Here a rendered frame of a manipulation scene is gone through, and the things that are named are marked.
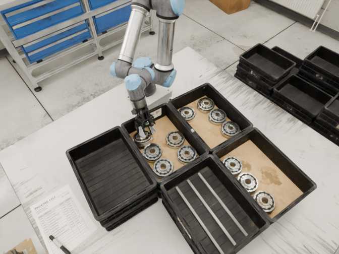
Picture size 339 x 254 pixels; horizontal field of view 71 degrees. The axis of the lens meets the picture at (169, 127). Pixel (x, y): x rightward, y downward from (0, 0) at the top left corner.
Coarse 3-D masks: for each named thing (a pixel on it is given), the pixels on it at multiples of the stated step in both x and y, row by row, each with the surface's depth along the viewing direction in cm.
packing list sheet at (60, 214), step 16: (64, 192) 129; (32, 208) 124; (48, 208) 124; (64, 208) 124; (80, 208) 124; (48, 224) 119; (64, 224) 119; (80, 224) 119; (48, 240) 115; (64, 240) 115; (80, 240) 115
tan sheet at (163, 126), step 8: (160, 120) 141; (168, 120) 141; (160, 128) 138; (168, 128) 138; (176, 128) 138; (152, 136) 135; (160, 136) 135; (160, 144) 132; (184, 144) 132; (152, 152) 129; (168, 152) 129; (176, 152) 129; (176, 160) 126; (152, 168) 123; (176, 168) 123
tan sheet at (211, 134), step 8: (192, 104) 149; (200, 112) 145; (200, 120) 141; (208, 120) 141; (200, 128) 138; (208, 128) 138; (216, 128) 138; (200, 136) 135; (208, 136) 135; (216, 136) 135; (208, 144) 132; (216, 144) 132
